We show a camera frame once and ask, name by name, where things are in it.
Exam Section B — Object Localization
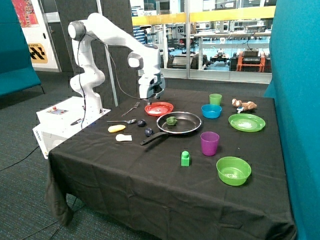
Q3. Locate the red wall poster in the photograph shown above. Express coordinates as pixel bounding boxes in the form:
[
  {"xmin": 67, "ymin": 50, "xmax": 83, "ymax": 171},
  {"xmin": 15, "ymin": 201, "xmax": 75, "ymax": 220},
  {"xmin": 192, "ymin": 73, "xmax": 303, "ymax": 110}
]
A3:
[{"xmin": 12, "ymin": 0, "xmax": 39, "ymax": 28}]

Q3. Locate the green plastic cup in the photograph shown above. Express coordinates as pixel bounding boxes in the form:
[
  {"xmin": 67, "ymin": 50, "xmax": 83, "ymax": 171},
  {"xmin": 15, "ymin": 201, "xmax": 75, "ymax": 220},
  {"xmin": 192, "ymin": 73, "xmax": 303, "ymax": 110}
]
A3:
[{"xmin": 209, "ymin": 93, "xmax": 222, "ymax": 106}]

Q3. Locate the green plastic plate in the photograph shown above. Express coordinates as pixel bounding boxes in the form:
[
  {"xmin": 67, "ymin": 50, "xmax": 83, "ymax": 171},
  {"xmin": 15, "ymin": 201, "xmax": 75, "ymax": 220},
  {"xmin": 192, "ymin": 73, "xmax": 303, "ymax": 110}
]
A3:
[{"xmin": 228, "ymin": 113, "xmax": 266, "ymax": 133}]

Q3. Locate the teal partition panel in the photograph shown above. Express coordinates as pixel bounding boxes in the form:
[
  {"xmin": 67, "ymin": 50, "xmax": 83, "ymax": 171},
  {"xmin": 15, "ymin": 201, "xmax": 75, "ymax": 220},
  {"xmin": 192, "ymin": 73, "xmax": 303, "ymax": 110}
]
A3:
[{"xmin": 265, "ymin": 0, "xmax": 320, "ymax": 240}]

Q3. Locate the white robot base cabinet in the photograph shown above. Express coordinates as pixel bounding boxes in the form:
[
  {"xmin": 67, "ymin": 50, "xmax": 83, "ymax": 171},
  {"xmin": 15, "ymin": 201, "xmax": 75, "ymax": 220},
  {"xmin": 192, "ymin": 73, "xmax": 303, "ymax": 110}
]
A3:
[{"xmin": 32, "ymin": 96, "xmax": 111, "ymax": 159}]

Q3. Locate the green toy block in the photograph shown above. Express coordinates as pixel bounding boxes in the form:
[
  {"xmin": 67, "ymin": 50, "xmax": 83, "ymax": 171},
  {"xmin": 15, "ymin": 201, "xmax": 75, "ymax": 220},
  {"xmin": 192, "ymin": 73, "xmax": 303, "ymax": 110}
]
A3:
[{"xmin": 180, "ymin": 150, "xmax": 190, "ymax": 167}]

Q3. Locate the dark purple toy plum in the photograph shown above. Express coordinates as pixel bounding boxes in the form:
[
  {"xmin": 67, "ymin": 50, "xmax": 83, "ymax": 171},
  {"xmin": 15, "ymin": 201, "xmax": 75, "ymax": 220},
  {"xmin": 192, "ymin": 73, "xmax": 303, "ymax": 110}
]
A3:
[{"xmin": 136, "ymin": 119, "xmax": 147, "ymax": 127}]

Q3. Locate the black frying pan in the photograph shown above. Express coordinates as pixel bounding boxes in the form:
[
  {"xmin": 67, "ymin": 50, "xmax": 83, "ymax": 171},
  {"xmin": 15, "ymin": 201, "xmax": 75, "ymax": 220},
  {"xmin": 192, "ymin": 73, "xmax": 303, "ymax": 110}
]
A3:
[{"xmin": 140, "ymin": 111, "xmax": 202, "ymax": 146}]

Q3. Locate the black tablecloth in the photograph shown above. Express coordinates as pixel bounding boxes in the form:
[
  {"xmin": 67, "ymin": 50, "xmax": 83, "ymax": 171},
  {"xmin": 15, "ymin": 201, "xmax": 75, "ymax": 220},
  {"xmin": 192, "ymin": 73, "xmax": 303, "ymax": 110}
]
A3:
[{"xmin": 47, "ymin": 94, "xmax": 297, "ymax": 240}]

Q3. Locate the yellow black warning sign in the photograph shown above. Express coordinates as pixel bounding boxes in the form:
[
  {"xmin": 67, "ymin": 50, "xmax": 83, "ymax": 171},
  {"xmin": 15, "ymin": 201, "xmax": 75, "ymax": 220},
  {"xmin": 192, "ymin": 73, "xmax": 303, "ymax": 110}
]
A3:
[{"xmin": 28, "ymin": 43, "xmax": 48, "ymax": 64}]

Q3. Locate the purple plastic cup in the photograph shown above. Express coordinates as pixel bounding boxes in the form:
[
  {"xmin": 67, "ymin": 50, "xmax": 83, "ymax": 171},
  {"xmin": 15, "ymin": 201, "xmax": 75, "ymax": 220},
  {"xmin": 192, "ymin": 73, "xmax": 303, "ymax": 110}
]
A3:
[{"xmin": 200, "ymin": 131, "xmax": 220, "ymax": 156}]

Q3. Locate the silver fork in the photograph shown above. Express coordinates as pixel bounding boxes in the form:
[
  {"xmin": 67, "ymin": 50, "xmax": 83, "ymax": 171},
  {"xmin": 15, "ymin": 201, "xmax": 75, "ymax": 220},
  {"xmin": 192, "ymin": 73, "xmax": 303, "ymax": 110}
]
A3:
[{"xmin": 121, "ymin": 101, "xmax": 140, "ymax": 117}]

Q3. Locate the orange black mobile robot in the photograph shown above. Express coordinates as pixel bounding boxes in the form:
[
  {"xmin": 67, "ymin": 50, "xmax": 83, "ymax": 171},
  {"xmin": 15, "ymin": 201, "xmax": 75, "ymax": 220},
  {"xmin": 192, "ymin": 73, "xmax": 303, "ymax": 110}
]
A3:
[{"xmin": 236, "ymin": 48, "xmax": 266, "ymax": 73}]

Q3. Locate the yellow toy vegetable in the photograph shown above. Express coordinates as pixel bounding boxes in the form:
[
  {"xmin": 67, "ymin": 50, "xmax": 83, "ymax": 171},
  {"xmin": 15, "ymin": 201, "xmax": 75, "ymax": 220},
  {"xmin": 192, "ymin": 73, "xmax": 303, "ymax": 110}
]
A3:
[{"xmin": 107, "ymin": 124, "xmax": 126, "ymax": 133}]

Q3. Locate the green toy capsicum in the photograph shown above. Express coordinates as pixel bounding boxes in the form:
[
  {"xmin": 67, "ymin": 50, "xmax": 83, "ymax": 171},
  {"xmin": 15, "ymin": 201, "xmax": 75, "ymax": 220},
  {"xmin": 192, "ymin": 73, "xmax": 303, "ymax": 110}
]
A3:
[{"xmin": 166, "ymin": 116, "xmax": 178, "ymax": 126}]

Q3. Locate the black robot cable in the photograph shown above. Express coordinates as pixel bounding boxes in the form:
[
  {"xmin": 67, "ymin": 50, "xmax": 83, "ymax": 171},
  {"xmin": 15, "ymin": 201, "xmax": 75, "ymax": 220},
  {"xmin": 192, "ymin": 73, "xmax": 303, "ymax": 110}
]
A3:
[{"xmin": 70, "ymin": 32, "xmax": 151, "ymax": 130}]

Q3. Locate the white toy vegetable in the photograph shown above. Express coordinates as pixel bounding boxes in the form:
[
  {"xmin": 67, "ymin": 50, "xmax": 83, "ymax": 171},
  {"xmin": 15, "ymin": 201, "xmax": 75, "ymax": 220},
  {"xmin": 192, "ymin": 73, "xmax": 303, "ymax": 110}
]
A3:
[{"xmin": 115, "ymin": 134, "xmax": 133, "ymax": 142}]

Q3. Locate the silver spoon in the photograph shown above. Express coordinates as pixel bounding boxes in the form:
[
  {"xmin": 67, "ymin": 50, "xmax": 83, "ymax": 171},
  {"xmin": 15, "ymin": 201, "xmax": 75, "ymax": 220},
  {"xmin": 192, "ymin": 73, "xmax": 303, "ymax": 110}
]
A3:
[{"xmin": 106, "ymin": 118, "xmax": 137, "ymax": 124}]

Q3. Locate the dark blue toy plum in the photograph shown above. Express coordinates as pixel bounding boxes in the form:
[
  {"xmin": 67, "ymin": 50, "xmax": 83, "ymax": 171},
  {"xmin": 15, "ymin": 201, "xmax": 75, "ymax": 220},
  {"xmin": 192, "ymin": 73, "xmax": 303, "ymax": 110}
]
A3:
[{"xmin": 144, "ymin": 127, "xmax": 154, "ymax": 137}]

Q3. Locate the green plastic bowl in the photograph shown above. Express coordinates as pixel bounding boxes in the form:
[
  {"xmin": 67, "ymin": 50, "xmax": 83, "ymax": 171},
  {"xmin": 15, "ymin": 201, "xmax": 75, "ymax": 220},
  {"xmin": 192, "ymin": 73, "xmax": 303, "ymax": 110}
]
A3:
[{"xmin": 216, "ymin": 156, "xmax": 252, "ymax": 187}]

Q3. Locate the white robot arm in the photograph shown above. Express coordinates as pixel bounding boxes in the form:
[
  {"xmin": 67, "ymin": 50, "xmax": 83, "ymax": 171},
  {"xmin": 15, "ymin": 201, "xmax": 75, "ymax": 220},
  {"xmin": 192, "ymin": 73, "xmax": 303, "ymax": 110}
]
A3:
[{"xmin": 67, "ymin": 13, "xmax": 166, "ymax": 116}]

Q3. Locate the teal sofa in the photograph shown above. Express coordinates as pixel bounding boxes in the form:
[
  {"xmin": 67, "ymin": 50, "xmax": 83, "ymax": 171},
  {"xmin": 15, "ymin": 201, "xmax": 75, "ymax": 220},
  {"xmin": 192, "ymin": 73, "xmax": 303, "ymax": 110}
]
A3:
[{"xmin": 0, "ymin": 0, "xmax": 42, "ymax": 96}]

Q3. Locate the blue plastic bowl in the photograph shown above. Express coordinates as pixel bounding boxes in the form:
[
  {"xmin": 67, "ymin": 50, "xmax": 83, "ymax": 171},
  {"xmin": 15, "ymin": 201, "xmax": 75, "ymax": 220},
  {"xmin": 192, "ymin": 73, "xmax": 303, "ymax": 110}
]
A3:
[{"xmin": 201, "ymin": 104, "xmax": 222, "ymax": 119}]

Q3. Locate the red plastic plate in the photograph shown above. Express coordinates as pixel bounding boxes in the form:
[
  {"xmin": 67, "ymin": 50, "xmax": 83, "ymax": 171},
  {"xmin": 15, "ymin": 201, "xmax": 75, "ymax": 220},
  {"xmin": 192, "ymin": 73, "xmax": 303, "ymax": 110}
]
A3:
[{"xmin": 144, "ymin": 101, "xmax": 174, "ymax": 117}]

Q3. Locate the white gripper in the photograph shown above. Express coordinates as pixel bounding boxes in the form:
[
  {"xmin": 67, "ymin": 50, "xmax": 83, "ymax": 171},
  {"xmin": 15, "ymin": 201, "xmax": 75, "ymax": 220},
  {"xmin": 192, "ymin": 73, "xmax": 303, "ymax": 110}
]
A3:
[{"xmin": 138, "ymin": 73, "xmax": 166, "ymax": 105}]

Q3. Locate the brown plush toy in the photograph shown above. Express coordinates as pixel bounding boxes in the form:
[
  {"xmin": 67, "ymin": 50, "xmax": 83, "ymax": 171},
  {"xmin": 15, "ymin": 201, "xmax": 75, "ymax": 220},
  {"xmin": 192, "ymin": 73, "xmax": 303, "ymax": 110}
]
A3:
[{"xmin": 231, "ymin": 98, "xmax": 257, "ymax": 113}]

